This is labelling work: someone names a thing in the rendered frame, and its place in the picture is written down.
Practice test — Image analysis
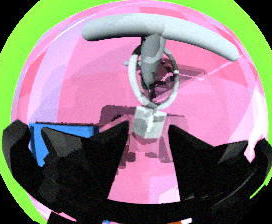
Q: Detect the grey metal ring with small tab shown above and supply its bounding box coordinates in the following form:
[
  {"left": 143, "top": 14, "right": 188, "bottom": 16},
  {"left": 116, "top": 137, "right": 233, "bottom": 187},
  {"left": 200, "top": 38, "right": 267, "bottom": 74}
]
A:
[{"left": 128, "top": 44, "right": 180, "bottom": 139}]

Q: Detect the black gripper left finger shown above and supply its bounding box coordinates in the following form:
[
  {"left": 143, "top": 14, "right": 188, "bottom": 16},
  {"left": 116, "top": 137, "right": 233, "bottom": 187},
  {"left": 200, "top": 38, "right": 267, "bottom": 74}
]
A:
[{"left": 40, "top": 120, "right": 129, "bottom": 198}]

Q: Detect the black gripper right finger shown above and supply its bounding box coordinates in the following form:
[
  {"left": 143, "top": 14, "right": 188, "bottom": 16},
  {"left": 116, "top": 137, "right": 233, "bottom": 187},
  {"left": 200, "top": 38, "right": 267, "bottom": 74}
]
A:
[{"left": 168, "top": 125, "right": 249, "bottom": 201}]

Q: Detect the blue tray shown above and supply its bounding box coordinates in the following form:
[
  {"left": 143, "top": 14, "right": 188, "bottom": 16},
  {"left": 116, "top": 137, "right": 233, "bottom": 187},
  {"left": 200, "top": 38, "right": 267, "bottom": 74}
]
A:
[{"left": 30, "top": 123, "right": 100, "bottom": 167}]

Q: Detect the grey steel t-shaped stake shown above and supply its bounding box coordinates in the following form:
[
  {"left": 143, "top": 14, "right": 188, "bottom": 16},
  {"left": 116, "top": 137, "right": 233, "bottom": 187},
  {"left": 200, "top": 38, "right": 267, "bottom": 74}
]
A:
[{"left": 81, "top": 14, "right": 240, "bottom": 91}]

